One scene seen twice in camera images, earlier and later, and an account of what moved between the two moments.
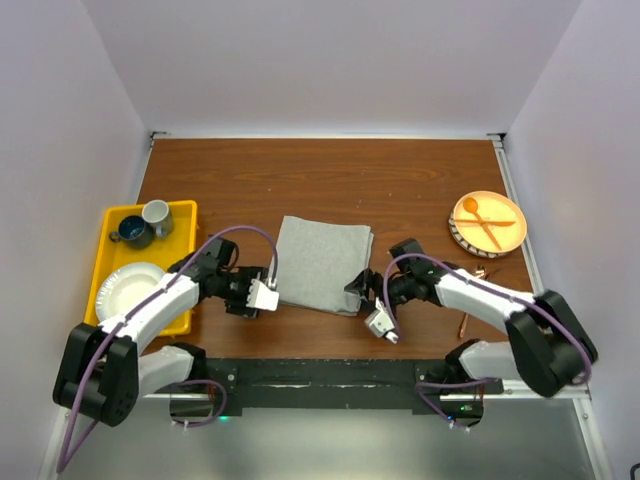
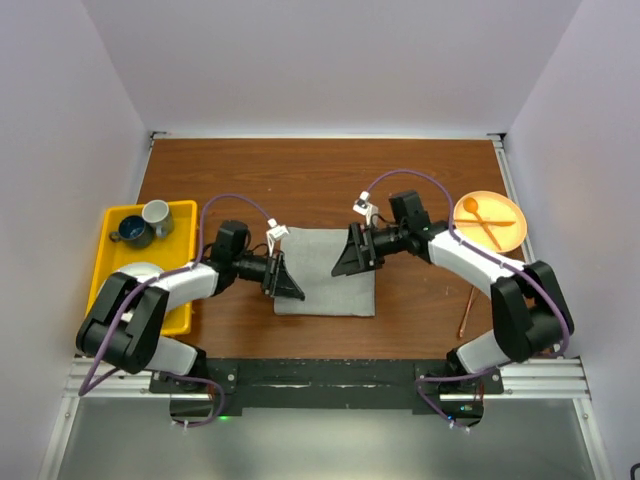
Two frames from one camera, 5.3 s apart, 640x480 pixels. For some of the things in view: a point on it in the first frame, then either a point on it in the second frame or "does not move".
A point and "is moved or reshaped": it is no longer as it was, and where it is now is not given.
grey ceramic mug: x=158 y=214 does not move
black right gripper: x=364 y=281 to x=355 y=257
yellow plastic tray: x=178 y=243 does not move
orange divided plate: x=492 y=206 does not move
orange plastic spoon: x=471 y=204 does not move
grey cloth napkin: x=316 y=259 is moved or reshaped
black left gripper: x=239 y=306 to x=277 y=281
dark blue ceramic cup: x=133 y=232 does not move
